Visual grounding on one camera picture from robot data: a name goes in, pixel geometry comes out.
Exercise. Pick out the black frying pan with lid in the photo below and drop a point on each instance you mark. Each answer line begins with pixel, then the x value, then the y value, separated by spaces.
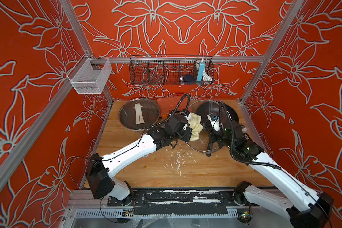
pixel 221 128

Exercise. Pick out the light blue box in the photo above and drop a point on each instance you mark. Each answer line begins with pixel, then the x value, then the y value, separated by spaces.
pixel 201 70

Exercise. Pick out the dark blue round object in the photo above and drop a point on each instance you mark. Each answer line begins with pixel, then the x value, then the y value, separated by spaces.
pixel 189 79

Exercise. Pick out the black wire basket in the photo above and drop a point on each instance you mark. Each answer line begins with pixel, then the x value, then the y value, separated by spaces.
pixel 169 70

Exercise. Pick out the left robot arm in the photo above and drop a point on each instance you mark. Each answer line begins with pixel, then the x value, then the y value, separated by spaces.
pixel 101 170

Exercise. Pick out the glass lid with black handle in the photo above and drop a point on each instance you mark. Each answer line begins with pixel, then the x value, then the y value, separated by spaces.
pixel 203 108

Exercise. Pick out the white mesh basket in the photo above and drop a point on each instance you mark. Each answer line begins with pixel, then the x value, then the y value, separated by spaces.
pixel 89 78

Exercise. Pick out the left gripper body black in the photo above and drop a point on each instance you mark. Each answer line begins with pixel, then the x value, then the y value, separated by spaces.
pixel 184 135

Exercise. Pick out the cream yellow cloth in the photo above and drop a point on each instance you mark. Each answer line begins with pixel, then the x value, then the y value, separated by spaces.
pixel 194 121

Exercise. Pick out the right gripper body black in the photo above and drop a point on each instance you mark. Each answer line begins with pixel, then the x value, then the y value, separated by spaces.
pixel 220 137

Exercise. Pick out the glass lid with white handle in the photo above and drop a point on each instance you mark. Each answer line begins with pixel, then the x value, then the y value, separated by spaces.
pixel 139 113

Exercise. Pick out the orange plastic tool case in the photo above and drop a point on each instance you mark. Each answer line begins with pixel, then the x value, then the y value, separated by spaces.
pixel 168 104

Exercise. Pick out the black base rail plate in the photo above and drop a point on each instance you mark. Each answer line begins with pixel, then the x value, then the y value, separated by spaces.
pixel 181 202

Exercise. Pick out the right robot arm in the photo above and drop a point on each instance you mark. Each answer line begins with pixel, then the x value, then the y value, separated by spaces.
pixel 301 205

